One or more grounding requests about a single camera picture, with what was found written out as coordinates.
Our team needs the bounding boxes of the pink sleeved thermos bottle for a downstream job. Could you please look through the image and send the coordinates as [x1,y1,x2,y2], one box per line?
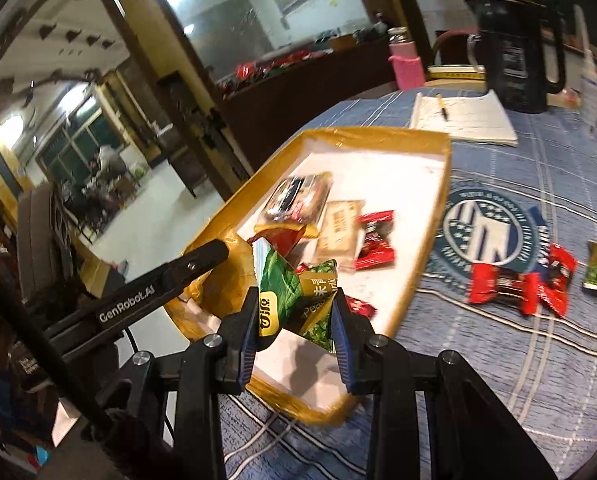
[387,27,425,91]

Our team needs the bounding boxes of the black electric kettle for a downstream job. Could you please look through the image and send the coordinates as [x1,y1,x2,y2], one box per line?
[465,0,566,114]

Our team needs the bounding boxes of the clear cracker pack yellow edges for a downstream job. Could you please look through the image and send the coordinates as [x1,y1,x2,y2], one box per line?
[254,171,333,238]

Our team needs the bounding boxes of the red candy pack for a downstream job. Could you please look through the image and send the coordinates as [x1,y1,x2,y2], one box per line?
[355,210,396,270]
[538,243,577,318]
[467,263,540,315]

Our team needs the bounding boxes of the open white notebook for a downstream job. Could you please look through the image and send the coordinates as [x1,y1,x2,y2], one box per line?
[409,90,519,146]

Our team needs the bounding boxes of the green yellow pea bag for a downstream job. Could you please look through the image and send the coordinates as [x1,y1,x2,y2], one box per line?
[253,238,338,353]

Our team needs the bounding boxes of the red candy pack in tray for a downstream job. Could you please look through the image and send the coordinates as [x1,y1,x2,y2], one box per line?
[355,210,396,270]

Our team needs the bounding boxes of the yellow black pen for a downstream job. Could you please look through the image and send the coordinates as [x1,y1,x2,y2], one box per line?
[436,93,449,122]

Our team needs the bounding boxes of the gold cardboard tray box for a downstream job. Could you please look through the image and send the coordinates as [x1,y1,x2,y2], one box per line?
[164,126,453,427]

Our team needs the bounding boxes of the small beige biscuit pack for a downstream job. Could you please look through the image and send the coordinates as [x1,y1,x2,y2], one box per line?
[312,200,364,271]

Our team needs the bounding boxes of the yellow tape measure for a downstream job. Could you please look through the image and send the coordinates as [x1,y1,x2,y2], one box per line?
[427,65,485,80]

